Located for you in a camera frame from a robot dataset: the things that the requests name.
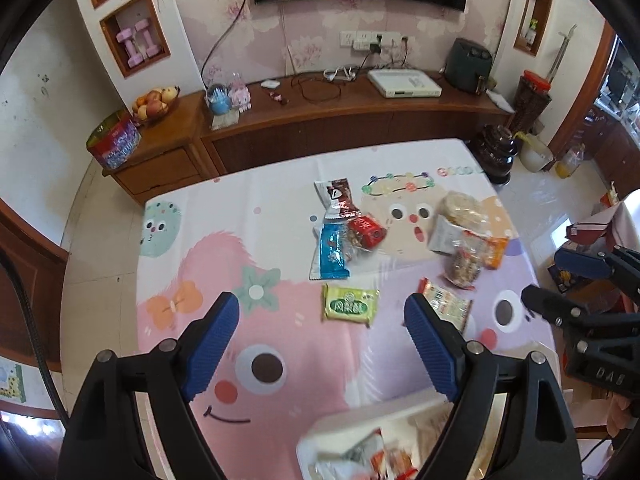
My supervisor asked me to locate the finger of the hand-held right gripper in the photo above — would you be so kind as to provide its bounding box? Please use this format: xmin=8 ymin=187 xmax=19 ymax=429
xmin=554 ymin=245 xmax=640 ymax=301
xmin=521 ymin=285 xmax=606 ymax=331

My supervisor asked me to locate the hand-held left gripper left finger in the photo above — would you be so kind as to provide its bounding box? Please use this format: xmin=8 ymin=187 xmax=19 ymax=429
xmin=60 ymin=291 xmax=241 ymax=480

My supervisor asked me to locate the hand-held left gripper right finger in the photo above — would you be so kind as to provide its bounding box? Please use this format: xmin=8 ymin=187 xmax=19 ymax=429
xmin=404 ymin=292 xmax=583 ymax=480

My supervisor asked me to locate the striped orange white packet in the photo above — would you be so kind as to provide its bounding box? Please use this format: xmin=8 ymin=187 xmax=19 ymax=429
xmin=417 ymin=277 xmax=474 ymax=335

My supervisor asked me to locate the clear nut snack packet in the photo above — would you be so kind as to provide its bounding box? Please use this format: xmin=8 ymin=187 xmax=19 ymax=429
xmin=442 ymin=232 xmax=510 ymax=290

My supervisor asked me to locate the green snack packet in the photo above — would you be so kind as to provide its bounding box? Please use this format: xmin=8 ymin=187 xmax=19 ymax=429
xmin=322 ymin=284 xmax=380 ymax=326

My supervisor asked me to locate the white plastic tray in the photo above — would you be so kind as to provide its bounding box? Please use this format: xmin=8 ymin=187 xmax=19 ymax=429
xmin=296 ymin=392 xmax=507 ymax=480

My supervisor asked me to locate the clear packet crumbly cake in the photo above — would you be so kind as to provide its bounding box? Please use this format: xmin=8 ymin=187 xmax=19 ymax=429
xmin=440 ymin=191 xmax=490 ymax=233

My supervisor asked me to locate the blue snack packet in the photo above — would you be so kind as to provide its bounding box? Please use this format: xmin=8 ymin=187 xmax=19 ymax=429
xmin=309 ymin=220 xmax=352 ymax=281

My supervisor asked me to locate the brown white snack packet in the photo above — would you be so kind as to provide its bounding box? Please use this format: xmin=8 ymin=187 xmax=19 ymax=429
xmin=314 ymin=178 xmax=360 ymax=222

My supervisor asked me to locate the person's right hand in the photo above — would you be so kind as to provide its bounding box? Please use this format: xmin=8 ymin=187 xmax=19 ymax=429
xmin=607 ymin=392 xmax=640 ymax=441

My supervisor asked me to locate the blue printed cardboard box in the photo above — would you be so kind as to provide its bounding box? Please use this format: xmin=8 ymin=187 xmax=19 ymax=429
xmin=547 ymin=260 xmax=577 ymax=294

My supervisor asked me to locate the red white flat bag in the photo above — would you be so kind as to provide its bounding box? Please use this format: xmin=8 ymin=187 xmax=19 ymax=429
xmin=565 ymin=220 xmax=609 ymax=244

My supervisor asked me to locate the white red covered furniture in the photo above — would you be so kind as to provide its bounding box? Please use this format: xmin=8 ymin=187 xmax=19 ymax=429
xmin=590 ymin=199 xmax=640 ymax=251

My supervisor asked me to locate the cartoon printed tablecloth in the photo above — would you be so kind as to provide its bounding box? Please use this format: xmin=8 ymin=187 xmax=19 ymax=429
xmin=135 ymin=137 xmax=559 ymax=480

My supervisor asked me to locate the yellow oil bottle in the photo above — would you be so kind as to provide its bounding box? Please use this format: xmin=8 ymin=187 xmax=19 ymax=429
xmin=555 ymin=144 xmax=587 ymax=180

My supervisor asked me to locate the white plastic bucket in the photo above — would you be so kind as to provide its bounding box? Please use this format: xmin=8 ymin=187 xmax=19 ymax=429
xmin=515 ymin=132 xmax=556 ymax=174

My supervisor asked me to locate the dark brown ceramic jar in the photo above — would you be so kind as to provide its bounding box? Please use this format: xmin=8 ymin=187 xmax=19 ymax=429
xmin=472 ymin=125 xmax=519 ymax=186

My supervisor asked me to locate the brown woven basket red lid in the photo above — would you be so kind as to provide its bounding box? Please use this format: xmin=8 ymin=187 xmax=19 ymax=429
xmin=511 ymin=70 xmax=553 ymax=134

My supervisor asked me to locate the white paper sheet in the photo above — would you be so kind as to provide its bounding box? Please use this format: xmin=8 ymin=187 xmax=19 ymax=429
xmin=487 ymin=89 xmax=516 ymax=114

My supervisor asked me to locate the wooden side cabinet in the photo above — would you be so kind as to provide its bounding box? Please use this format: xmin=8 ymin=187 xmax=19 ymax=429
xmin=102 ymin=91 xmax=221 ymax=197

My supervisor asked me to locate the brown wooden door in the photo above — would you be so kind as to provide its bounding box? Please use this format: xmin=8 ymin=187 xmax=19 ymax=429
xmin=0 ymin=200 xmax=69 ymax=374

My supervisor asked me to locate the metal mop rod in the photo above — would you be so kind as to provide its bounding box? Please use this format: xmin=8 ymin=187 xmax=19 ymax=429
xmin=545 ymin=24 xmax=579 ymax=86

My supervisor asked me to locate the dark green air fryer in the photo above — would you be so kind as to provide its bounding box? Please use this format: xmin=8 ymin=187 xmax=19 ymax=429
xmin=445 ymin=38 xmax=494 ymax=95

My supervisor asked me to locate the red round tin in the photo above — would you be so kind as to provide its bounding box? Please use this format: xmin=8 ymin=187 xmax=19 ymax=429
xmin=86 ymin=110 xmax=142 ymax=170

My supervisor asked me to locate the square paper coaster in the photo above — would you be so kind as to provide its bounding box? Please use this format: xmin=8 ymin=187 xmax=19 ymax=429
xmin=210 ymin=110 xmax=241 ymax=132

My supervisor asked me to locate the tall wooden framed niche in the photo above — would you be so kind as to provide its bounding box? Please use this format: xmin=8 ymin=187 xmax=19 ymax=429
xmin=513 ymin=0 xmax=556 ymax=57

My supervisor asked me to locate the long wooden television cabinet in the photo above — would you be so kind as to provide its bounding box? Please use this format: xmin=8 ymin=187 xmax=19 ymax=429
xmin=200 ymin=71 xmax=516 ymax=177

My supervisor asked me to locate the blue snow globe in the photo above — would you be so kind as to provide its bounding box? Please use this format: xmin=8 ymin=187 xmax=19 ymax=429
xmin=207 ymin=85 xmax=234 ymax=116

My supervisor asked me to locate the white set-top box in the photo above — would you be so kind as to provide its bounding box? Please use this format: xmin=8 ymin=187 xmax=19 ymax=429
xmin=367 ymin=69 xmax=443 ymax=100

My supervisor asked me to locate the bowl of fruit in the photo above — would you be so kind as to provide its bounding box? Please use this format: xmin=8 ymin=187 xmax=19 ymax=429
xmin=131 ymin=85 xmax=181 ymax=122

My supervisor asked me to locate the pink bunny figure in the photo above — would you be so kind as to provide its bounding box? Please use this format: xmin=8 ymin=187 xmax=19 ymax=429
xmin=229 ymin=74 xmax=253 ymax=112

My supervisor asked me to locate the white power strip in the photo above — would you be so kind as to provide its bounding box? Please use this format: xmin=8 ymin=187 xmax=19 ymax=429
xmin=340 ymin=30 xmax=401 ymax=52

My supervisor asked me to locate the thick black cable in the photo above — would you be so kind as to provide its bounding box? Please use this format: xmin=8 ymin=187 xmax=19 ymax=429
xmin=0 ymin=250 xmax=71 ymax=432

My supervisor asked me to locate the colourful wall poster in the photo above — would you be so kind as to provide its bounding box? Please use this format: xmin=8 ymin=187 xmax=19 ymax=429
xmin=0 ymin=362 xmax=26 ymax=404

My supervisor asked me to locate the black looped cable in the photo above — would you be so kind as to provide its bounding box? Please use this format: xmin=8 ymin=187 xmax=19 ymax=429
xmin=291 ymin=72 xmax=344 ymax=102

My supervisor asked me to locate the black television cable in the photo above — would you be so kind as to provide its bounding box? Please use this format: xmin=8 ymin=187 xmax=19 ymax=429
xmin=201 ymin=0 xmax=252 ymax=92

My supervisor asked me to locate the wooden framed wall niche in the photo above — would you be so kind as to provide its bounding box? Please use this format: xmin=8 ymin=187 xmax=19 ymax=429
xmin=99 ymin=0 xmax=172 ymax=79

